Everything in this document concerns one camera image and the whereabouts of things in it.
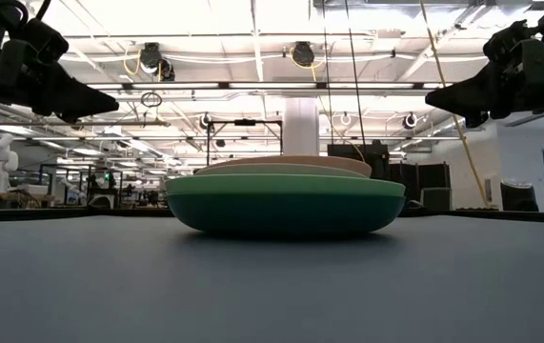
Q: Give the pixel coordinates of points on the dark green plastic plate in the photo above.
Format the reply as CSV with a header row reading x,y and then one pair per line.
x,y
286,214

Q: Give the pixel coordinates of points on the grey box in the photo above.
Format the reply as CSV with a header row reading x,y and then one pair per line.
x,y
436,197

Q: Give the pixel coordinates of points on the pink plastic plate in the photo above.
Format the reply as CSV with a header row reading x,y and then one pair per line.
x,y
338,164

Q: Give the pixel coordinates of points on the black partition panel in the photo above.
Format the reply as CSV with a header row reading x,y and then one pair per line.
x,y
409,181

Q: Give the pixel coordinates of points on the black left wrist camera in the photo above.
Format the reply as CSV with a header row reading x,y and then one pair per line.
x,y
45,43

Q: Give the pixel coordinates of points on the long ceiling light rail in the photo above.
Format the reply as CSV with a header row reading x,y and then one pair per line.
x,y
271,86

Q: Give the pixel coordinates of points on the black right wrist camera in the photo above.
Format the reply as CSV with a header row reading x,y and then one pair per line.
x,y
505,40

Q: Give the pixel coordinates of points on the black office chair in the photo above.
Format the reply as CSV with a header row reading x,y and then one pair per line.
x,y
519,197

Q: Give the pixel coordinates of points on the black equipment cabinet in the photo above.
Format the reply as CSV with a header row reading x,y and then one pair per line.
x,y
348,151

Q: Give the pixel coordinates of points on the black table edge rail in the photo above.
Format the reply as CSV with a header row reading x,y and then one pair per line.
x,y
62,214

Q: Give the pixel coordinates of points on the black metal frame rig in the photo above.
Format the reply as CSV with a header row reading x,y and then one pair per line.
x,y
245,122

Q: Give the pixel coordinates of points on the black workstation frame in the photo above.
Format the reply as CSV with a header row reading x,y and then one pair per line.
x,y
93,183

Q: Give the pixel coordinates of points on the peach plastic plate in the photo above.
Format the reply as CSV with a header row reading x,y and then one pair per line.
x,y
252,170

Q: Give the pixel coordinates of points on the white square pillar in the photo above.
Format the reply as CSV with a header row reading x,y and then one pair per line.
x,y
301,128

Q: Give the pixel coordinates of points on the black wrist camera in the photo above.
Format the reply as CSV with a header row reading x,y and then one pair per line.
x,y
45,43
505,40

